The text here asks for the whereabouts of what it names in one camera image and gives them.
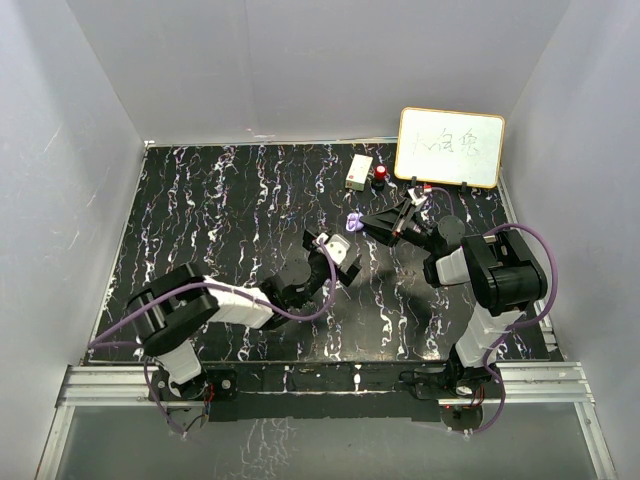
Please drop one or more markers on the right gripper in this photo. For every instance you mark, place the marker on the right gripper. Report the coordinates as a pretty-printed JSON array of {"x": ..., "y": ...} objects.
[{"x": 387, "y": 220}]

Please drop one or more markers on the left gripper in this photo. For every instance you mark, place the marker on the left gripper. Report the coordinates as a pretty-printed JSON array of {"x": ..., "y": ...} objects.
[{"x": 313, "y": 251}]

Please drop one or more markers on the purple round earbud case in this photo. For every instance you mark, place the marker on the purple round earbud case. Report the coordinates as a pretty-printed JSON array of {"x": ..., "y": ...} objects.
[{"x": 353, "y": 222}]

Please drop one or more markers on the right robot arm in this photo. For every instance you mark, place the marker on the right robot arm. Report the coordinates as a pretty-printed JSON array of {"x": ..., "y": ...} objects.
[{"x": 504, "y": 275}]

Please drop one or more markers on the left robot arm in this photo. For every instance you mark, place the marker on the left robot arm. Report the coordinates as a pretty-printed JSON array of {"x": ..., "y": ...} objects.
[{"x": 168, "y": 311}]

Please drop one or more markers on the red emergency stop button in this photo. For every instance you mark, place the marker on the red emergency stop button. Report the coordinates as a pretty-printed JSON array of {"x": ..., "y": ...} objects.
[{"x": 378, "y": 181}]

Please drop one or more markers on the white cardboard box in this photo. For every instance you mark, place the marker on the white cardboard box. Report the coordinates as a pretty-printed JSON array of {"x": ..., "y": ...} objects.
[{"x": 358, "y": 172}]

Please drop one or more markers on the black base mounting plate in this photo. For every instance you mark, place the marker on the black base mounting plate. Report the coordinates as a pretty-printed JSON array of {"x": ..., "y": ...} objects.
[{"x": 317, "y": 390}]

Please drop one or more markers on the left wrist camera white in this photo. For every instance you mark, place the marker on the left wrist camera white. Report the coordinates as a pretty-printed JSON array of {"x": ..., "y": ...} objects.
[{"x": 338, "y": 248}]

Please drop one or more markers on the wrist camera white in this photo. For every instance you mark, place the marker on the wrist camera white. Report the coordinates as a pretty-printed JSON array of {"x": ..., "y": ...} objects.
[
  {"x": 338, "y": 248},
  {"x": 418, "y": 195}
]

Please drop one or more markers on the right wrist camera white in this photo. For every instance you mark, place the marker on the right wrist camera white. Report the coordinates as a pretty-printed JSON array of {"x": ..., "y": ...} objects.
[{"x": 418, "y": 195}]

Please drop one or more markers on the white whiteboard yellow frame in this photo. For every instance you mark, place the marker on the white whiteboard yellow frame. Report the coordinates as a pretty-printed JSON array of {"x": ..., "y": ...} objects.
[{"x": 449, "y": 147}]

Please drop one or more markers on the aluminium frame rail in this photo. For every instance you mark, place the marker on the aluminium frame rail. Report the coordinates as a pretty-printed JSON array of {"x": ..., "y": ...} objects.
[{"x": 319, "y": 425}]

